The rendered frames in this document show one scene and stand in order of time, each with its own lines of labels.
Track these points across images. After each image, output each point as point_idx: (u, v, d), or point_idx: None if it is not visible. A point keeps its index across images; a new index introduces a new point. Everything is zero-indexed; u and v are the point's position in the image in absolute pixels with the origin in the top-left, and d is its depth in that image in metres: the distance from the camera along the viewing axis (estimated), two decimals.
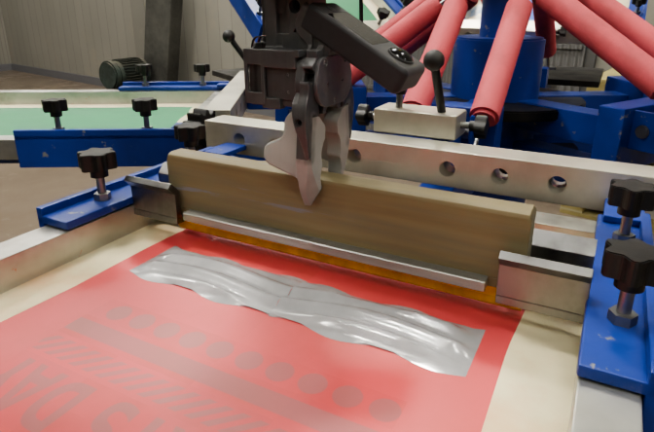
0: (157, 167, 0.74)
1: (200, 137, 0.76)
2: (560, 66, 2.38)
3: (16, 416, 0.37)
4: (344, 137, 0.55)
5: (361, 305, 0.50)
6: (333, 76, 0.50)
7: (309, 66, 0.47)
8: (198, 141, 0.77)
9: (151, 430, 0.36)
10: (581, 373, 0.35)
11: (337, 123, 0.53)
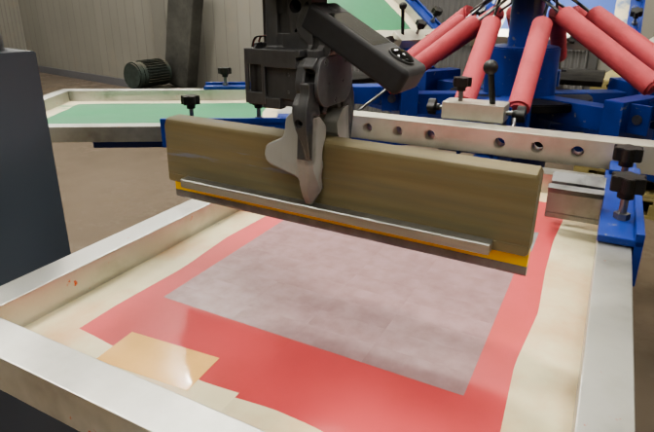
0: None
1: None
2: (566, 68, 2.68)
3: None
4: (344, 138, 0.55)
5: None
6: (334, 76, 0.50)
7: (310, 66, 0.47)
8: None
9: None
10: (599, 238, 0.65)
11: (337, 123, 0.53)
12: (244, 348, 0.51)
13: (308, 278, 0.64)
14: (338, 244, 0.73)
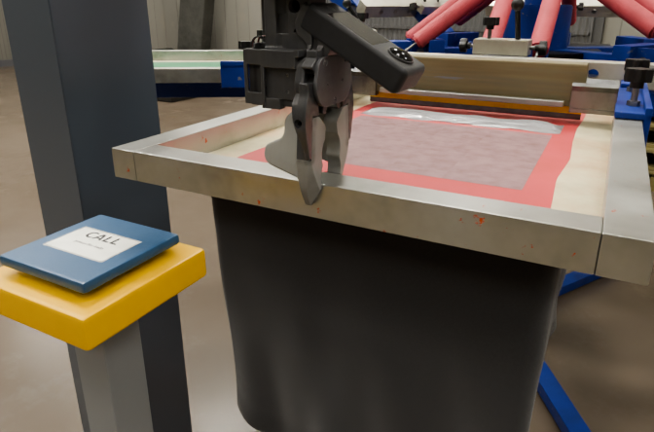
0: None
1: None
2: None
3: None
4: (344, 137, 0.55)
5: (497, 119, 0.96)
6: (333, 76, 0.50)
7: (309, 66, 0.47)
8: None
9: None
10: (616, 115, 0.82)
11: (337, 123, 0.53)
12: (350, 173, 0.68)
13: (383, 145, 0.80)
14: (400, 130, 0.89)
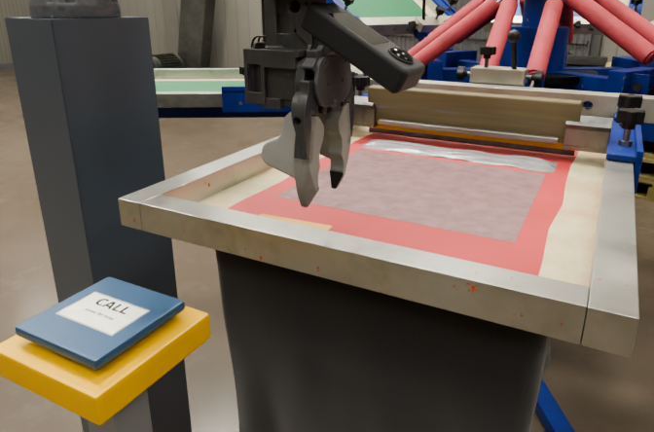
0: None
1: (367, 84, 1.25)
2: (571, 55, 2.86)
3: None
4: (345, 135, 0.56)
5: (492, 155, 0.98)
6: (333, 76, 0.50)
7: (309, 66, 0.47)
8: (364, 87, 1.26)
9: None
10: (608, 157, 0.84)
11: (338, 123, 0.54)
12: (348, 221, 0.70)
13: (381, 187, 0.83)
14: (398, 168, 0.92)
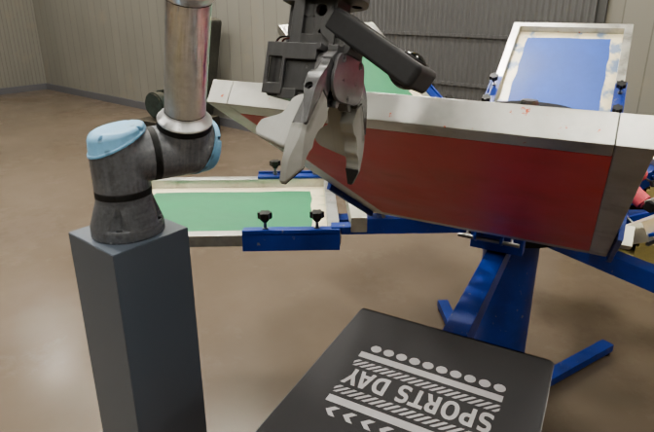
0: None
1: None
2: None
3: None
4: (359, 135, 0.59)
5: None
6: (348, 76, 0.53)
7: (330, 55, 0.50)
8: None
9: None
10: None
11: (352, 125, 0.57)
12: (396, 152, 0.81)
13: (412, 176, 0.95)
14: (419, 189, 1.04)
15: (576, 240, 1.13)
